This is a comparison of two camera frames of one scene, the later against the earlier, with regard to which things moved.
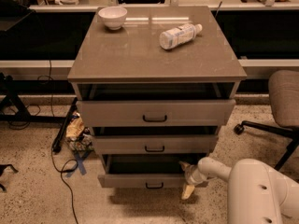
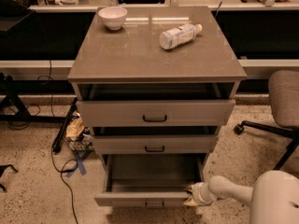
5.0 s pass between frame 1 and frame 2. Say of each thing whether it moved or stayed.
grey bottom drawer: moved
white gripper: moved
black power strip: stayed
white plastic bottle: stayed
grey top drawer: stayed
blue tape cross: stayed
